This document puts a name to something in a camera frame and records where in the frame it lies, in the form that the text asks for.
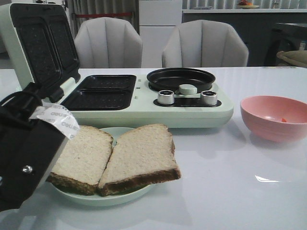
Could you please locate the black round frying pan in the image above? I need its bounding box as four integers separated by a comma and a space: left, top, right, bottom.
147, 68, 216, 93

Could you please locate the left silver control knob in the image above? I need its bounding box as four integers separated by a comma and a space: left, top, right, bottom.
157, 90, 175, 105

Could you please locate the right silver control knob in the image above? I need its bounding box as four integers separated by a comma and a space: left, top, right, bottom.
200, 91, 218, 106

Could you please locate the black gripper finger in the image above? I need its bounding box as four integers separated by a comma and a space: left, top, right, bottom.
0, 83, 80, 211

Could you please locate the right grey chair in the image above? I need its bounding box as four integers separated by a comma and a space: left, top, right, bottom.
162, 20, 249, 68

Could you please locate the green breakfast maker base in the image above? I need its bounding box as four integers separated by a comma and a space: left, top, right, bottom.
60, 74, 234, 128

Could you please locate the silver control knob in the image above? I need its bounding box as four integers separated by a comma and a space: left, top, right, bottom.
157, 90, 175, 105
200, 91, 218, 106

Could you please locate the beige cushion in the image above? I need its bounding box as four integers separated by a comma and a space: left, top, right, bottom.
276, 50, 307, 68

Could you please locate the light green plate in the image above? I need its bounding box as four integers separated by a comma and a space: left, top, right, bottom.
49, 126, 154, 207

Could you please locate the white refrigerator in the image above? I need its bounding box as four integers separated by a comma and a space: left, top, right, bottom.
139, 0, 182, 68

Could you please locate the green breakfast maker lid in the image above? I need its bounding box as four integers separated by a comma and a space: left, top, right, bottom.
0, 3, 80, 103

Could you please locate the black washing machine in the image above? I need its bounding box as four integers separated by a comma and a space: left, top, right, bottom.
264, 23, 307, 66

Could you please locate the bread slice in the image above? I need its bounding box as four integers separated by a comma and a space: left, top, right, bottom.
98, 124, 181, 196
47, 126, 113, 195

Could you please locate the grey chair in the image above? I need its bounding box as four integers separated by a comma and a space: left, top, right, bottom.
74, 17, 143, 69
162, 20, 249, 68

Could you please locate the dark grey counter cabinet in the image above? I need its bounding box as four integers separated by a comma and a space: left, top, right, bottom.
182, 9, 307, 67

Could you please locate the left grey chair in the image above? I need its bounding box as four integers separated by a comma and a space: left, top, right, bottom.
74, 17, 143, 69

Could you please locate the pink bowl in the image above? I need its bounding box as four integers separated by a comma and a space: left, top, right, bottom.
240, 95, 307, 142

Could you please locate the fruit plate on counter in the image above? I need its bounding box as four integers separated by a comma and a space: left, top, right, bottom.
237, 0, 260, 9

